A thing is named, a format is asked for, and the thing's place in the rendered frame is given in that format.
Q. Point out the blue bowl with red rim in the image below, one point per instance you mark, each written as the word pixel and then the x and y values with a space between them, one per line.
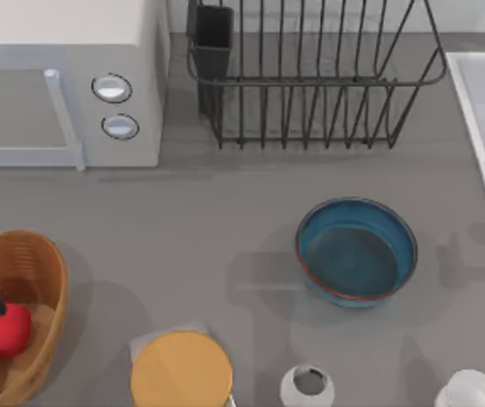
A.
pixel 352 258

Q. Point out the small silver microwave knob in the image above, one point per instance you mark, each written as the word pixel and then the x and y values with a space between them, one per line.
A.
pixel 120 126

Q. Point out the black utensil holder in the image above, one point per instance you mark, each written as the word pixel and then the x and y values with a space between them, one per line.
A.
pixel 211 46

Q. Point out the pale microwave oven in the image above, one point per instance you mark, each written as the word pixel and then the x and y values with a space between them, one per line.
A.
pixel 149 63

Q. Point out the large silver microwave knob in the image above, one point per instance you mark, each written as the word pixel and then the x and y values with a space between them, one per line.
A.
pixel 111 88

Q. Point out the small white vase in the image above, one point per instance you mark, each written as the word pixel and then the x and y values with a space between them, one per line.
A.
pixel 306 388

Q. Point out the brown wicker basket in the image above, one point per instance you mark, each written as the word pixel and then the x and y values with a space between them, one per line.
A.
pixel 51 275

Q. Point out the microwave oven glass door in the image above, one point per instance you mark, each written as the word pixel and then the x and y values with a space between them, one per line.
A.
pixel 9 110

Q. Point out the red apple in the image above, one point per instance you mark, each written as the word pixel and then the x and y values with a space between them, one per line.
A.
pixel 7 335

